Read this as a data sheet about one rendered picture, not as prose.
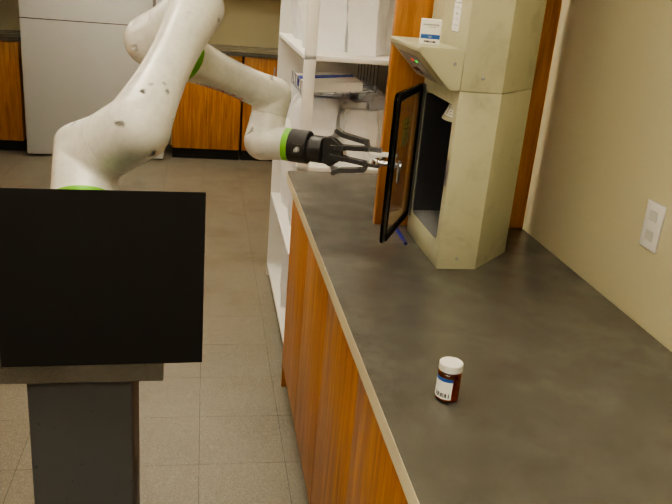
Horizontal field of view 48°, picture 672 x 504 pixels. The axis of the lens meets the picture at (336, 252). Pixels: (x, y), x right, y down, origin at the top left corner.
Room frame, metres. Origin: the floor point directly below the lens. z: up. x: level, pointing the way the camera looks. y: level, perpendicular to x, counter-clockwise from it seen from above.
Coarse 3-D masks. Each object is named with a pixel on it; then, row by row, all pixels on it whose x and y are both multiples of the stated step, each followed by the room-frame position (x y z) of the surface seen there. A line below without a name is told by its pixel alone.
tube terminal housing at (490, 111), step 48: (480, 0) 1.89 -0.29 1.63; (528, 0) 1.97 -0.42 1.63; (480, 48) 1.89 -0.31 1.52; (528, 48) 2.01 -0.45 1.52; (480, 96) 1.90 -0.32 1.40; (528, 96) 2.06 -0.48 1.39; (480, 144) 1.90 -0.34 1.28; (480, 192) 1.90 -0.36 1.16; (432, 240) 1.94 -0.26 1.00; (480, 240) 1.91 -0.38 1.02
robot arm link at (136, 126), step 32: (192, 0) 1.71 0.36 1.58; (160, 32) 1.63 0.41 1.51; (192, 32) 1.64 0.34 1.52; (160, 64) 1.52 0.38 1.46; (192, 64) 1.61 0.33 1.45; (128, 96) 1.42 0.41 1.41; (160, 96) 1.45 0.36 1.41; (96, 128) 1.40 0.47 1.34; (128, 128) 1.37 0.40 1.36; (160, 128) 1.40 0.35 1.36; (128, 160) 1.40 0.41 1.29
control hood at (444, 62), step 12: (396, 36) 2.16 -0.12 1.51; (408, 48) 1.99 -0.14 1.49; (420, 48) 1.87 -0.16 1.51; (432, 48) 1.87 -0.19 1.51; (444, 48) 1.88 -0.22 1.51; (456, 48) 1.91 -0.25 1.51; (420, 60) 1.95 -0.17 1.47; (432, 60) 1.87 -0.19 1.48; (444, 60) 1.88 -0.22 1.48; (456, 60) 1.88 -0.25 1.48; (432, 72) 1.92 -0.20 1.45; (444, 72) 1.88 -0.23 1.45; (456, 72) 1.88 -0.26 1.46; (444, 84) 1.89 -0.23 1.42; (456, 84) 1.88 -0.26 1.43
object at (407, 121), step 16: (416, 96) 2.12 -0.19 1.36; (400, 112) 1.95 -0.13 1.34; (416, 112) 2.15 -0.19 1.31; (400, 128) 1.97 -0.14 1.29; (400, 144) 1.99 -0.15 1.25; (400, 160) 2.01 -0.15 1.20; (400, 176) 2.03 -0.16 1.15; (384, 192) 1.90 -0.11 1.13; (400, 192) 2.06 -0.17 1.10; (384, 208) 1.90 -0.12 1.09; (400, 208) 2.08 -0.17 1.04
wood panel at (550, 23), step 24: (408, 0) 2.24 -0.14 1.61; (432, 0) 2.25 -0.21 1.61; (552, 0) 2.32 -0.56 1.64; (408, 24) 2.24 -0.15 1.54; (552, 24) 2.32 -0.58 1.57; (552, 48) 2.33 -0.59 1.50; (408, 72) 2.24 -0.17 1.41; (384, 120) 2.24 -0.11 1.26; (528, 120) 2.32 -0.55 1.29; (384, 144) 2.23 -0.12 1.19; (528, 144) 2.32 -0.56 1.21; (384, 168) 2.24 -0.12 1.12; (528, 168) 2.32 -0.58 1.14; (528, 192) 2.33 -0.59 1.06
